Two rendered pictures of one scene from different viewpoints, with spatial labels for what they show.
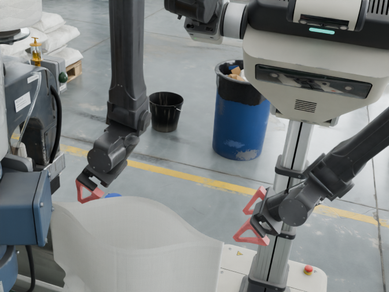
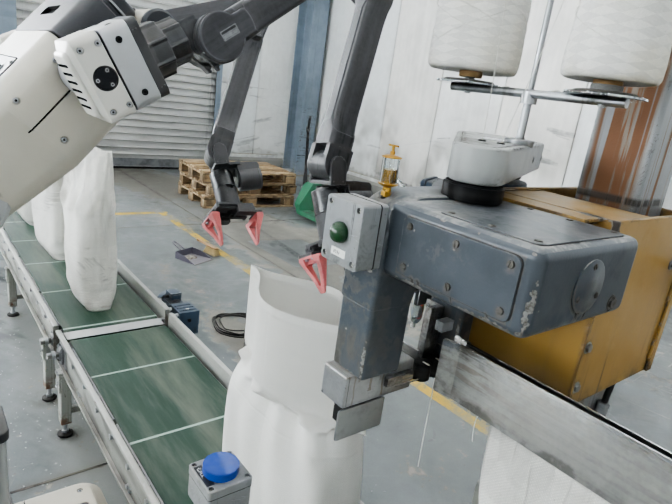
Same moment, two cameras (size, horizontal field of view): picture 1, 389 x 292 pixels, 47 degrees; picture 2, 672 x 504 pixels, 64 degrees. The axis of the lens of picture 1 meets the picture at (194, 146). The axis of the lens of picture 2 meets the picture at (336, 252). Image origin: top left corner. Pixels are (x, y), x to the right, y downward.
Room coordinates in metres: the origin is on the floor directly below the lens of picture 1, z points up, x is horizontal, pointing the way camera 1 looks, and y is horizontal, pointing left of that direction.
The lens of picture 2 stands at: (1.69, 0.79, 1.46)
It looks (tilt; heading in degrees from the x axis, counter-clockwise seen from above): 16 degrees down; 215
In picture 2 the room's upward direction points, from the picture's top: 8 degrees clockwise
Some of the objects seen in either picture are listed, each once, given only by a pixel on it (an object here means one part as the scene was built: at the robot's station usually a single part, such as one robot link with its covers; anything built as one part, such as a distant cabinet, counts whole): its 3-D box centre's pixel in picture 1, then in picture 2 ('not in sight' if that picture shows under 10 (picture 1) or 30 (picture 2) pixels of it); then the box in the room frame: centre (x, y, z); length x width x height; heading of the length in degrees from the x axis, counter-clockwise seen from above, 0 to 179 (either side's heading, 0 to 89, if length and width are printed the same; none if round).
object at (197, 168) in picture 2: not in sight; (237, 171); (-2.95, -4.12, 0.36); 1.20 x 0.82 x 0.14; 161
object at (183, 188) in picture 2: not in sight; (236, 194); (-2.97, -4.13, 0.07); 1.20 x 0.82 x 0.14; 163
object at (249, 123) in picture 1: (242, 110); not in sight; (3.08, -0.34, 0.32); 0.51 x 0.48 x 0.65; 165
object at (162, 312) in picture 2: not in sight; (57, 255); (0.22, -2.20, 0.35); 2.26 x 0.48 x 0.14; 75
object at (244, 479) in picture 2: not in sight; (219, 485); (1.16, 0.25, 0.81); 0.08 x 0.08 x 0.06; 75
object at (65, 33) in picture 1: (45, 36); not in sight; (4.14, 1.51, 0.44); 0.68 x 0.44 x 0.15; 165
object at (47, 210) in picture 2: not in sight; (55, 186); (0.20, -2.24, 0.74); 0.47 x 0.22 x 0.72; 76
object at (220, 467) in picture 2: (113, 201); (220, 468); (1.16, 0.25, 0.84); 0.06 x 0.06 x 0.02
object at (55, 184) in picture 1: (49, 181); (350, 410); (1.04, 0.41, 0.98); 0.09 x 0.05 x 0.05; 165
